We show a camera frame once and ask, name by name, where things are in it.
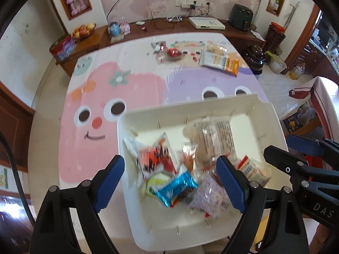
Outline orange snack packet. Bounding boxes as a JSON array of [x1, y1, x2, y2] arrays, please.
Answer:
[[224, 58, 240, 77]]

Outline red stool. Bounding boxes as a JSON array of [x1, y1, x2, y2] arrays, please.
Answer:
[[304, 155, 327, 170]]

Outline pale pastry clear packet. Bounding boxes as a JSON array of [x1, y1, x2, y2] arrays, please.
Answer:
[[184, 119, 237, 164]]

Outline wooden cabinet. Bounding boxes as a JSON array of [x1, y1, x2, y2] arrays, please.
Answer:
[[56, 17, 265, 76]]

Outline person's right hand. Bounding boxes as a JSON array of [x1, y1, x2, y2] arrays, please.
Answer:
[[309, 217, 339, 254]]

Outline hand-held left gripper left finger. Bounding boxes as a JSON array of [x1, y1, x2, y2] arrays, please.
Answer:
[[32, 155, 125, 254]]

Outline white snack packet red edge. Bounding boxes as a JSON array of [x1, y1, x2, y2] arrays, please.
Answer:
[[236, 156, 272, 187]]

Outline blue snack packet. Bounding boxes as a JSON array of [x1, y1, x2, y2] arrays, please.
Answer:
[[154, 171, 199, 208]]

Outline dark green air fryer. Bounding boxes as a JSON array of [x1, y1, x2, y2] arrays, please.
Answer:
[[228, 4, 253, 31]]

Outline dark jar red lid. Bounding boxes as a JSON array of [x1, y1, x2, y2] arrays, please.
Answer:
[[265, 22, 286, 55]]

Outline white kettle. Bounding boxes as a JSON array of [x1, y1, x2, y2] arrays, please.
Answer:
[[266, 51, 288, 75]]

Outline purple clear snack packet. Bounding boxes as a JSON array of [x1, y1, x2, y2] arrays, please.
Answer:
[[187, 176, 231, 219]]

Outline white wall power strip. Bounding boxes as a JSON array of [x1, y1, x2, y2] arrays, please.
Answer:
[[175, 0, 214, 8]]

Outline glass jar yellow liquid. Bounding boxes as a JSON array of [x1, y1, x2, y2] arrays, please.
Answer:
[[289, 63, 306, 80]]

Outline white set-top box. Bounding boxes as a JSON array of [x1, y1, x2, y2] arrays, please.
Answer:
[[189, 17, 226, 30]]

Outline white plastic tray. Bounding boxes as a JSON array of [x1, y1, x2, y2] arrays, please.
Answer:
[[117, 92, 289, 252]]

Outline white red black snack packet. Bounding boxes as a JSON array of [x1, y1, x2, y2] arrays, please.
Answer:
[[124, 132, 178, 182]]

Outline orange-brown snack clear wrapper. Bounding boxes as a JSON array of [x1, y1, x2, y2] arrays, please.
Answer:
[[181, 141, 198, 174]]

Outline blue printed box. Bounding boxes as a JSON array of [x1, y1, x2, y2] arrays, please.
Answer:
[[282, 103, 318, 134]]

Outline green snack packet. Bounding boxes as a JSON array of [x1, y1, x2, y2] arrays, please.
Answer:
[[140, 171, 175, 196]]

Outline white covered chair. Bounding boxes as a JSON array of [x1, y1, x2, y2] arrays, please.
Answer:
[[289, 77, 339, 143]]

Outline small red white packet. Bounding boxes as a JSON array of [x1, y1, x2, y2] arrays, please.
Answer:
[[151, 42, 167, 53]]

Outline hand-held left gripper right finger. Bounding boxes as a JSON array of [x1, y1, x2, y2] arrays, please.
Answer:
[[216, 156, 309, 254]]

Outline red blue tin box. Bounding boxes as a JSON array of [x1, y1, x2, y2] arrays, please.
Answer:
[[49, 35, 76, 61]]

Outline blue snow globe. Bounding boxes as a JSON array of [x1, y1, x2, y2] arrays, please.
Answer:
[[108, 22, 121, 36]]

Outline fruit bowl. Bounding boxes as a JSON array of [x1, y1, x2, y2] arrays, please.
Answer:
[[71, 23, 96, 41]]

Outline black looped cable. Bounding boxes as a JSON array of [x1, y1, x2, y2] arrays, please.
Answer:
[[151, 18, 176, 30]]

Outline cartoon printed tablecloth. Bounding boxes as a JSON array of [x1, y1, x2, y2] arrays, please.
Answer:
[[59, 33, 269, 191]]

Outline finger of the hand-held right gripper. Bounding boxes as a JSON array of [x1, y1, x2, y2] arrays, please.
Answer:
[[287, 134, 339, 160], [263, 145, 313, 177]]

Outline brown ceramic pot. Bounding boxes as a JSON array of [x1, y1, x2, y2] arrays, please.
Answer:
[[245, 46, 265, 75]]

